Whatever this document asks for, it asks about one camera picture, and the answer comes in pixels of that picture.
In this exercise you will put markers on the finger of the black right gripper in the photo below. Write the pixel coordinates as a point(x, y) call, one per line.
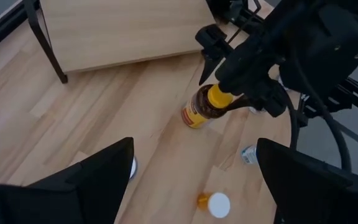
point(211, 46)
point(239, 103)

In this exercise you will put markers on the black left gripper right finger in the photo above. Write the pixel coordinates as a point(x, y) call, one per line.
point(306, 193)

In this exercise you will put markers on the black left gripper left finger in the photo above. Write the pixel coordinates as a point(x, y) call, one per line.
point(98, 186)

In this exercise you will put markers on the brown bottle yellow cap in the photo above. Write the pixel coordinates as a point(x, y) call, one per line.
point(202, 109)

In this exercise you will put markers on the pink bottle white cap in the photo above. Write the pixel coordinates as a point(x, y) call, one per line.
point(133, 169)

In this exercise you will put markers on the green label bottle white cap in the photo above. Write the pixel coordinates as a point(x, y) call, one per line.
point(249, 154)

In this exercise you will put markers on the small orange bottle white cap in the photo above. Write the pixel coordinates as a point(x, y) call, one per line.
point(217, 205)

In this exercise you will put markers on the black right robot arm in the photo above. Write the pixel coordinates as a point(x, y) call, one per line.
point(328, 40)

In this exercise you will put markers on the wooden shelf with black frame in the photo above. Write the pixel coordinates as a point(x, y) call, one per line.
point(120, 31)

